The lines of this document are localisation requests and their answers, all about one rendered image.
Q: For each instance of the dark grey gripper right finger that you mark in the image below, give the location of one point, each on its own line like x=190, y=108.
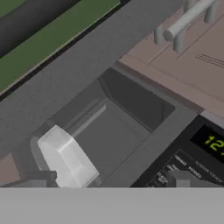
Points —
x=178, y=176

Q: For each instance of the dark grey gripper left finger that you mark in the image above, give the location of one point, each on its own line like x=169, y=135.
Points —
x=43, y=178

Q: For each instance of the grey microwave oven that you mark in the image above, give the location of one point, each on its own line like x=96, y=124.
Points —
x=186, y=143

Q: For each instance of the brown cupboard door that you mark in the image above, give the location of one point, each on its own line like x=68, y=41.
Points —
x=145, y=49
x=201, y=73

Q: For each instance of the green cupboard panel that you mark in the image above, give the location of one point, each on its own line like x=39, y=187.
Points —
x=49, y=38

